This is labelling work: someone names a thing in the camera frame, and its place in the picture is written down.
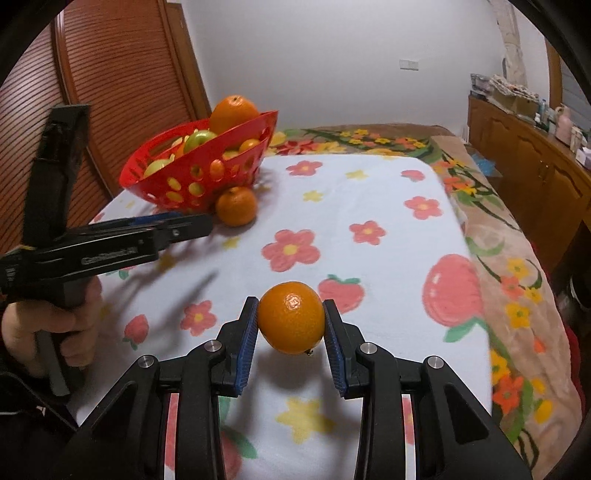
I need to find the cardboard box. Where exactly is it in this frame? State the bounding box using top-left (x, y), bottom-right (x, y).
top-left (490, 88), bottom-right (539, 116)

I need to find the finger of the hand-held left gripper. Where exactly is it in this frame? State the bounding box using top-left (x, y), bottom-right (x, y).
top-left (89, 211), bottom-right (186, 232)
top-left (156, 213), bottom-right (214, 253)

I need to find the large yellow-green guava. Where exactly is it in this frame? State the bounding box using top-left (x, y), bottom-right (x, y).
top-left (184, 130), bottom-right (219, 152)

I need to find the beige curtain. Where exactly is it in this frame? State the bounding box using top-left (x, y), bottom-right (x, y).
top-left (495, 0), bottom-right (526, 89)

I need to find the wooden louvered wardrobe door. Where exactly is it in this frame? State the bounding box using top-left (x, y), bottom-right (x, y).
top-left (0, 0), bottom-right (211, 261)

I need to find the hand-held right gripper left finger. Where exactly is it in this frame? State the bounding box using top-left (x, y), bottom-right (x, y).
top-left (76, 296), bottom-right (259, 480)

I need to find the person's left forearm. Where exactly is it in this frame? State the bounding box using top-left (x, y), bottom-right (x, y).
top-left (0, 353), bottom-right (80, 480)

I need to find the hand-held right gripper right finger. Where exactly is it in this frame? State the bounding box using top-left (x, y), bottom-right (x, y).
top-left (323, 299), bottom-right (522, 480)

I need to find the wooden sideboard cabinet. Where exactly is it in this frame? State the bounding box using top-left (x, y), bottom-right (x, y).
top-left (468, 93), bottom-right (591, 278)

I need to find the small yellow guava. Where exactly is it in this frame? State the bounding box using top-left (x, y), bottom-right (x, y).
top-left (143, 158), bottom-right (175, 180)

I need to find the red plastic basket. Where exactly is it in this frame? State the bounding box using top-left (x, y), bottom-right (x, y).
top-left (120, 109), bottom-right (279, 214)

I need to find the person's left hand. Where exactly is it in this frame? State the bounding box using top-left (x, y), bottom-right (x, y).
top-left (0, 277), bottom-right (105, 367)

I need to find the pink jug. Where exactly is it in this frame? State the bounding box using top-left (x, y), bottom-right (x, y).
top-left (554, 106), bottom-right (575, 140)

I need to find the white floral tablecloth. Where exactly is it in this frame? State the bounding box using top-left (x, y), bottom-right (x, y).
top-left (69, 154), bottom-right (491, 480)

